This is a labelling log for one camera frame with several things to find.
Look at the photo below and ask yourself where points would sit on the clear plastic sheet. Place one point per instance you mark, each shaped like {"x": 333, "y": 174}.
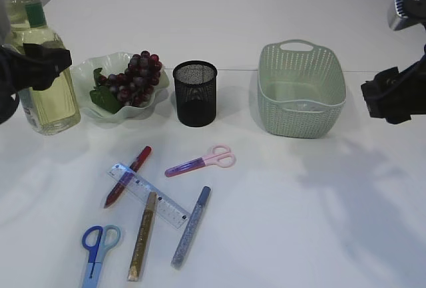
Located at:
{"x": 305, "y": 106}

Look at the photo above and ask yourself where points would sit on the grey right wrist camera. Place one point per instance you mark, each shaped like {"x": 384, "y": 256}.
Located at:
{"x": 403, "y": 14}

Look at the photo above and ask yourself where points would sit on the blue scissors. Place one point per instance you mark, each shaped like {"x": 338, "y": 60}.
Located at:
{"x": 97, "y": 252}

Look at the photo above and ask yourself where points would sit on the purple artificial grape bunch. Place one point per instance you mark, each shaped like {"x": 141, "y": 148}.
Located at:
{"x": 132, "y": 87}

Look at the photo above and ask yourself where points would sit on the red glitter glue pen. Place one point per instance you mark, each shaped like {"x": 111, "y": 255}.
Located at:
{"x": 120, "y": 186}

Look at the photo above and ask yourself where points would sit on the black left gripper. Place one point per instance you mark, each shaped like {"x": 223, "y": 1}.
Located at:
{"x": 37, "y": 69}

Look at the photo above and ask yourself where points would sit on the green plastic woven basket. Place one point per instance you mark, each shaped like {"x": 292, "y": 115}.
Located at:
{"x": 285, "y": 75}

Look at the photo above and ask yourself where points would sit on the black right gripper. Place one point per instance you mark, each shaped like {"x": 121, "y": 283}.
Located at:
{"x": 396, "y": 96}

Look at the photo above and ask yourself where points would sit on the clear plastic ruler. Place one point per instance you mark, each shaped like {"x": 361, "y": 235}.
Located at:
{"x": 166, "y": 207}

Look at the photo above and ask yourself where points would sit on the silver blue glitter glue pen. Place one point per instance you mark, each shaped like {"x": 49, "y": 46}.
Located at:
{"x": 190, "y": 230}

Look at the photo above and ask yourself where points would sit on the yellow tea bottle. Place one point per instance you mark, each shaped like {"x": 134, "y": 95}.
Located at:
{"x": 48, "y": 111}

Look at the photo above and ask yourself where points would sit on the green wavy glass bowl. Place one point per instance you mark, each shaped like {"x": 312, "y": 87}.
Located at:
{"x": 82, "y": 76}

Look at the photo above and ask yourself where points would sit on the black mesh pen holder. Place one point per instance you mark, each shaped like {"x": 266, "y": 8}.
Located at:
{"x": 195, "y": 92}

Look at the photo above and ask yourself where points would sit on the gold glitter glue pen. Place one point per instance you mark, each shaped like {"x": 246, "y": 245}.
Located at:
{"x": 142, "y": 239}

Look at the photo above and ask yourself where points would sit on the pink purple scissors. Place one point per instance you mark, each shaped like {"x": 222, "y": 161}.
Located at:
{"x": 218, "y": 155}

